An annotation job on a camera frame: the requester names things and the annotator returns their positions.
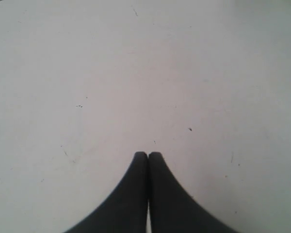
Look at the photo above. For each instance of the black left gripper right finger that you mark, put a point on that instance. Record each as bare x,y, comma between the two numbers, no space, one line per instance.
172,209

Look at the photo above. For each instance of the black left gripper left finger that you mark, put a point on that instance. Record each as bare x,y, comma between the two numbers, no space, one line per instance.
125,209

